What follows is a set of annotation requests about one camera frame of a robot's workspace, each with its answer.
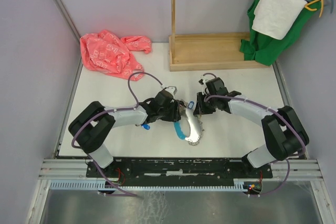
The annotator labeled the white towel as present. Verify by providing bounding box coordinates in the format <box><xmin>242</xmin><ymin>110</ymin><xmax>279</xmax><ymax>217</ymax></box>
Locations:
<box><xmin>252</xmin><ymin>0</ymin><xmax>308</xmax><ymax>40</ymax></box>

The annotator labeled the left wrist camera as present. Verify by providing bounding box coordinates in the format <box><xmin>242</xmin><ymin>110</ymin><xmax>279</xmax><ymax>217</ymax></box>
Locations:
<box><xmin>161</xmin><ymin>86</ymin><xmax>177</xmax><ymax>97</ymax></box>

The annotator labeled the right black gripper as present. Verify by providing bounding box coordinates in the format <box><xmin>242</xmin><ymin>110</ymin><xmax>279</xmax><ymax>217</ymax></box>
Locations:
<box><xmin>193</xmin><ymin>92</ymin><xmax>217</xmax><ymax>115</ymax></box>

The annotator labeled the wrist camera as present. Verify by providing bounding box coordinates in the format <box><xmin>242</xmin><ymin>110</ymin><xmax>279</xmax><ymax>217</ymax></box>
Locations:
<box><xmin>198</xmin><ymin>72</ymin><xmax>217</xmax><ymax>85</ymax></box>
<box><xmin>161</xmin><ymin>86</ymin><xmax>177</xmax><ymax>97</ymax></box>

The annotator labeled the silver key holder blue handle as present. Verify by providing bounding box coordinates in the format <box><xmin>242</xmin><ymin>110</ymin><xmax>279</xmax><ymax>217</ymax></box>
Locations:
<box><xmin>173</xmin><ymin>108</ymin><xmax>203</xmax><ymax>146</ymax></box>

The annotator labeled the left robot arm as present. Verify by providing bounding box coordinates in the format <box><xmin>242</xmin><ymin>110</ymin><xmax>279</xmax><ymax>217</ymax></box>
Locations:
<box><xmin>68</xmin><ymin>89</ymin><xmax>184</xmax><ymax>177</ymax></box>

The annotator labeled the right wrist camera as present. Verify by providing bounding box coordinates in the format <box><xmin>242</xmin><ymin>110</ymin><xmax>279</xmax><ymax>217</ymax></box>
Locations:
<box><xmin>198</xmin><ymin>72</ymin><xmax>217</xmax><ymax>85</ymax></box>

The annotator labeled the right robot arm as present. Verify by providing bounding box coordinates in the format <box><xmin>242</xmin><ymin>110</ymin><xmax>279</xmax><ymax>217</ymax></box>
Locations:
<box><xmin>194</xmin><ymin>73</ymin><xmax>309</xmax><ymax>177</ymax></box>

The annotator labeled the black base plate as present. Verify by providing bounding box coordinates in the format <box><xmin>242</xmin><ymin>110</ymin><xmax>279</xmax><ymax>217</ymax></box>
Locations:
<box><xmin>102</xmin><ymin>157</ymin><xmax>273</xmax><ymax>187</ymax></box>

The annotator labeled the grey cable duct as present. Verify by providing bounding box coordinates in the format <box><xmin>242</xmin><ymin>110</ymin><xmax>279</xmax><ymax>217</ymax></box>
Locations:
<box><xmin>49</xmin><ymin>179</ymin><xmax>250</xmax><ymax>190</ymax></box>

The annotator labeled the wooden rack frame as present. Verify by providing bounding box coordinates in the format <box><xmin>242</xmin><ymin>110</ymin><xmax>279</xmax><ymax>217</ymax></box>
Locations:
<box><xmin>169</xmin><ymin>0</ymin><xmax>266</xmax><ymax>71</ymax></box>

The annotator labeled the pink patterned cloth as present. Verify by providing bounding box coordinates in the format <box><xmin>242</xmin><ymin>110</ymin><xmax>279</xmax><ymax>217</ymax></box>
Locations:
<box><xmin>80</xmin><ymin>30</ymin><xmax>152</xmax><ymax>79</ymax></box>

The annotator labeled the green shirt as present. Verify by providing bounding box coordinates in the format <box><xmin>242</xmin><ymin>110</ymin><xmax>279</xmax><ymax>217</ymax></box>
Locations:
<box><xmin>240</xmin><ymin>0</ymin><xmax>322</xmax><ymax>66</ymax></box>

